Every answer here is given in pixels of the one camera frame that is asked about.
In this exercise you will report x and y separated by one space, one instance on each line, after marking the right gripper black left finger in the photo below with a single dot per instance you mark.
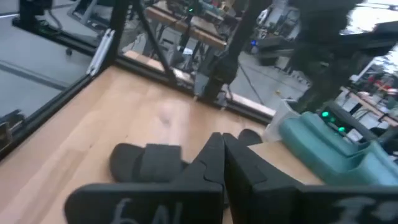
208 168

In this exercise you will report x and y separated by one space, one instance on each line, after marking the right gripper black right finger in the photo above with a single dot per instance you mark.
248 186

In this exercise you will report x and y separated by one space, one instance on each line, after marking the black rubber slide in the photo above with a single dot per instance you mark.
146 163
250 137

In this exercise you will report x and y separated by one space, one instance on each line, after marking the green rubber slide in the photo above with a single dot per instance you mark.
326 161
339 130

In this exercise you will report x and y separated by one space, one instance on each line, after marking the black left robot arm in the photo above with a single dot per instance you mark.
224 68

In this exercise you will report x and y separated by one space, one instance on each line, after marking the black background robot arm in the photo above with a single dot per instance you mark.
34 9

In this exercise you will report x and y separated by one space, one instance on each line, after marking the white hexagonal plant pot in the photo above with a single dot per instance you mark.
276 124

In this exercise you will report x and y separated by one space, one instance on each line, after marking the wooden workbench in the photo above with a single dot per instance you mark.
199 29

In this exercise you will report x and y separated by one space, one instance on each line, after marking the tall green cactus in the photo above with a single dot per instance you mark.
323 46

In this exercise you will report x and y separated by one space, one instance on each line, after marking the silver metal bracket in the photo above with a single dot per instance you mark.
101 51

